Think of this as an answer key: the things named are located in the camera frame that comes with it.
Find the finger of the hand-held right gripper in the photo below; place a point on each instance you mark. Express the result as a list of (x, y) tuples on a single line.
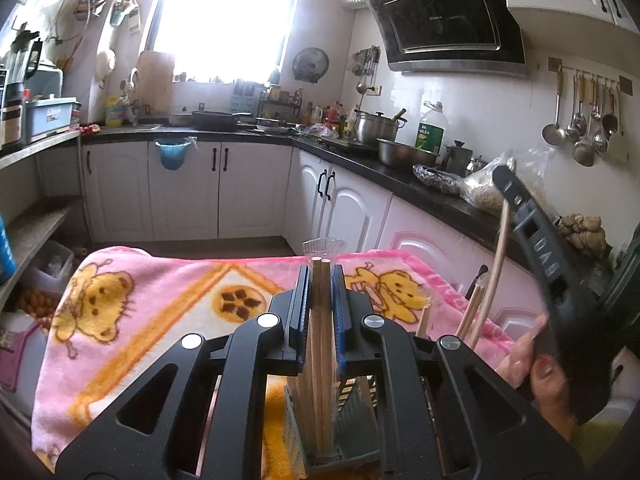
[(542, 255)]

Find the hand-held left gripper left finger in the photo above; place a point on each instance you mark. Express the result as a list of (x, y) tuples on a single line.
[(302, 310)]

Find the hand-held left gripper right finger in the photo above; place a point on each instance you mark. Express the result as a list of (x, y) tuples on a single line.
[(340, 310)]

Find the wooden chopstick pair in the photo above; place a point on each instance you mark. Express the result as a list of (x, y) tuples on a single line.
[(467, 317), (494, 275), (424, 322), (320, 320)]

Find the dark green plastic utensil basket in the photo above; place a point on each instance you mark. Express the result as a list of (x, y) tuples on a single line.
[(355, 410)]

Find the row of hanging kitchen utensils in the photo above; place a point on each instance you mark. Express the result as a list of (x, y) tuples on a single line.
[(584, 152)]

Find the person's right hand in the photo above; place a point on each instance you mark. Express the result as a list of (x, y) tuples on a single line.
[(550, 395)]

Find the pile of ginger roots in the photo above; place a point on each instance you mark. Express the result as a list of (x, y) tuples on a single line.
[(582, 235)]

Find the clear plastic bag of food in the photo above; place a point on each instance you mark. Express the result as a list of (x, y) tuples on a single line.
[(485, 190)]

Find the foil-wrapped bundle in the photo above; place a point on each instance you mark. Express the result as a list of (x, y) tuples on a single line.
[(435, 180)]

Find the black kitchen countertop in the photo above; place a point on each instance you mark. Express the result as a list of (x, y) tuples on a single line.
[(360, 160)]

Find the pink printed blanket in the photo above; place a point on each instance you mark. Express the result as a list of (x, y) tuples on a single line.
[(150, 310)]

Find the cooking oil bottle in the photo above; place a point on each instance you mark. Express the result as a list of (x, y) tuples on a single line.
[(430, 135)]

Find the stainless steel basin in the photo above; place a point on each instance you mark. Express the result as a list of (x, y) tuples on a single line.
[(405, 152)]

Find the stainless steel pot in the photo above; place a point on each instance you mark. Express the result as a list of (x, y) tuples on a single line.
[(377, 127)]

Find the cluster of condiment bottles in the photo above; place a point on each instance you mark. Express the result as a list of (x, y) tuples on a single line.
[(330, 120)]

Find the blue hanging trash bin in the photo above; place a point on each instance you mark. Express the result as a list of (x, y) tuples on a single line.
[(172, 156)]

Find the black spice rack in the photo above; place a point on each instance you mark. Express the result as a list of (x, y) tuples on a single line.
[(280, 102)]

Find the black frying pan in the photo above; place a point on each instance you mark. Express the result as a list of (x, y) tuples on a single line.
[(215, 120)]

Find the small hanging utensil set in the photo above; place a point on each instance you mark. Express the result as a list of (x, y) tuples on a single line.
[(365, 62)]

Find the clear plastic storage box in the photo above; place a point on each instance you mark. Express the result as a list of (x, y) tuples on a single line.
[(50, 267)]

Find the black range hood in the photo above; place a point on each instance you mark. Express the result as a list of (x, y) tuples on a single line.
[(445, 15)]

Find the pile of brown eggs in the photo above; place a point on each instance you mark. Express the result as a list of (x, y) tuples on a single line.
[(37, 305)]

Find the pale cutting board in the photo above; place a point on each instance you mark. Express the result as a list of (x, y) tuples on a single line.
[(156, 82)]

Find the yellow dish soap bottle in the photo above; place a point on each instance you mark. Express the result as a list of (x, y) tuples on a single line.
[(115, 112)]

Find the tiled shelf unit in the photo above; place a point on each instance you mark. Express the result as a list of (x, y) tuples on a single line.
[(35, 230)]

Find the pink plastic tray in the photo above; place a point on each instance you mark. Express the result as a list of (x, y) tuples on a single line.
[(17, 355)]

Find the blue cup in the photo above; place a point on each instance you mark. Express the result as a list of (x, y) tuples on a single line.
[(6, 255)]

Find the kitchen window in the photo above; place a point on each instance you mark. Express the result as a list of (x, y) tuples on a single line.
[(225, 15)]

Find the blue-grey plastic box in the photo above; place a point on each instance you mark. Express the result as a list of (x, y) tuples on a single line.
[(50, 120)]

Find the black blender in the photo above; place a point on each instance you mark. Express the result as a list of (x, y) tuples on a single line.
[(17, 85)]

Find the wall utensil rail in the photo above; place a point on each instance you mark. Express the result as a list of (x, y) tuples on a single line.
[(555, 64)]

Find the wall power socket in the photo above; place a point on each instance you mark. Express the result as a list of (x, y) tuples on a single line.
[(375, 90)]

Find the black wall fan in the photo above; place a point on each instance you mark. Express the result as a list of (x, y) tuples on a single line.
[(310, 65)]

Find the white wall-hung scoop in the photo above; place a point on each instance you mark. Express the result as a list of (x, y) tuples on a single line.
[(105, 64)]

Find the wall-hung utensil cup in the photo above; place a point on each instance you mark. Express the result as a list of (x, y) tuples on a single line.
[(124, 14)]

